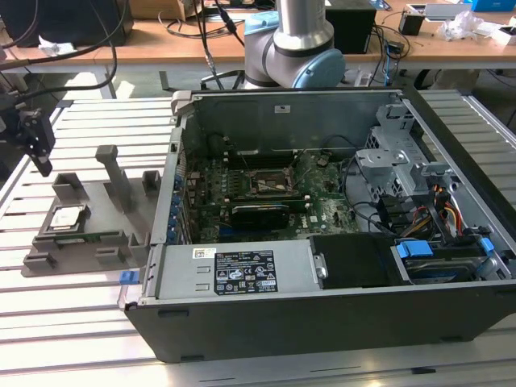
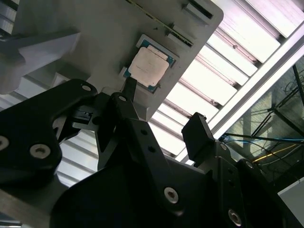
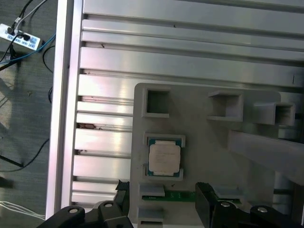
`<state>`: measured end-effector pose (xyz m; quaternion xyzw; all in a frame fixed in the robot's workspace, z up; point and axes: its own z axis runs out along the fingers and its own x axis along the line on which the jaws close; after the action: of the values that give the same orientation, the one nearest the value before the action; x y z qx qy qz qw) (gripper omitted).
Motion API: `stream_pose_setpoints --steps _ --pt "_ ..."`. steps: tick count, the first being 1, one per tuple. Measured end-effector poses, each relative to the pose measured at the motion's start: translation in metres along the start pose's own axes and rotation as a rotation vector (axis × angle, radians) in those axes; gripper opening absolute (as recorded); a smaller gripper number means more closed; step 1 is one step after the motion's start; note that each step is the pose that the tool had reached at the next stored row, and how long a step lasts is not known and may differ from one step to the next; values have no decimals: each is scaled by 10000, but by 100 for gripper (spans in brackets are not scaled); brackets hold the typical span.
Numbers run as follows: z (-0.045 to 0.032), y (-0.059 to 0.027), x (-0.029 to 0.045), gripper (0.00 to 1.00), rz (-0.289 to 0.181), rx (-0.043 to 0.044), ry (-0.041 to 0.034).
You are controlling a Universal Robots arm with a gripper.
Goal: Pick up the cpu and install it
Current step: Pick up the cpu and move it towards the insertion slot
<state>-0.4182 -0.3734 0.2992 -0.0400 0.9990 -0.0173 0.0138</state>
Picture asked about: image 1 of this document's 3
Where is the black graphics card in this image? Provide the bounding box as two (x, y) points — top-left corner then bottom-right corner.
(229, 201), (291, 231)

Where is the open black PC case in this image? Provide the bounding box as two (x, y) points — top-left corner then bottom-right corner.
(116, 86), (516, 364)

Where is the grey case latch handle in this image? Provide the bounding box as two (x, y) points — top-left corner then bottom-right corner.
(169, 90), (195, 119)

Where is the orange wire bundle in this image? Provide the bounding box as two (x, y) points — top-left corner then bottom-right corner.
(406, 207), (435, 239)

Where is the green motherboard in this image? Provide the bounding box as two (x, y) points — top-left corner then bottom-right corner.
(183, 148), (364, 245)

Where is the white box with black inlay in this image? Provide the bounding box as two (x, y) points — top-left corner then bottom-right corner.
(495, 23), (516, 45)

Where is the green RAM stick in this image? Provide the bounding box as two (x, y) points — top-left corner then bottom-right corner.
(54, 230), (122, 245)

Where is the blue box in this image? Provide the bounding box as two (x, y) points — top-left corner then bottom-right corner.
(471, 0), (516, 13)

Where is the large black box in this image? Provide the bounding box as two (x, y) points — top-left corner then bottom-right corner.
(0, 0), (135, 48)

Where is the black plastic shroud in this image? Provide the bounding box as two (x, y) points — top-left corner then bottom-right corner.
(310, 232), (408, 290)

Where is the grey metal drive cage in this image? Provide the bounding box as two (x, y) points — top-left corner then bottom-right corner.
(354, 102), (460, 202)

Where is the brown cardboard box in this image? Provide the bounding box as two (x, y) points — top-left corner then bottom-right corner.
(128, 0), (206, 21)

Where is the small black open box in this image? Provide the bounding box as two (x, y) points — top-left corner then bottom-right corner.
(398, 11), (424, 36)

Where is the silver-topped CPU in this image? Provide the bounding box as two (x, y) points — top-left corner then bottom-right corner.
(44, 204), (90, 233)

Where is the grey parts rack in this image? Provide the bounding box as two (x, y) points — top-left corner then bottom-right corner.
(22, 144), (162, 279)

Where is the yellow and red wire bundle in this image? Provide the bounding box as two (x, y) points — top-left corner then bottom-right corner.
(441, 189), (464, 239)

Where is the CPU socket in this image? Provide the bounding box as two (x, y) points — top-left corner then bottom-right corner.
(248, 167), (293, 198)

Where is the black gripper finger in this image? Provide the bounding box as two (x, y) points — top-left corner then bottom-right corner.
(18, 107), (56, 178)

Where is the flat white box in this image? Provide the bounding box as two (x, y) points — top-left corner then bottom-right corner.
(406, 2), (472, 21)

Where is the crumpled white paper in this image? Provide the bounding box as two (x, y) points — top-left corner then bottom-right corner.
(38, 35), (77, 58)

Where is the crumpled clear plastic bag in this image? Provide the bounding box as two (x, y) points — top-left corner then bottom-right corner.
(437, 10), (491, 41)

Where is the grey power supply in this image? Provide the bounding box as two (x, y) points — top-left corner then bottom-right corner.
(139, 239), (323, 302)

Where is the long wooden desk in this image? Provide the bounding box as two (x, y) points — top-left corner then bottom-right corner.
(0, 0), (516, 76)

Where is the hard disk in blue carrier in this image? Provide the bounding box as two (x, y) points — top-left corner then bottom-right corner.
(393, 237), (497, 285)

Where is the black RAM slot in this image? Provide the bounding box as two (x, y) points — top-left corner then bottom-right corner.
(228, 157), (293, 169)
(227, 193), (310, 205)
(281, 199), (310, 214)
(235, 149), (298, 159)

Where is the black speaker box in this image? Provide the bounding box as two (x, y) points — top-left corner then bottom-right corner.
(325, 0), (378, 56)

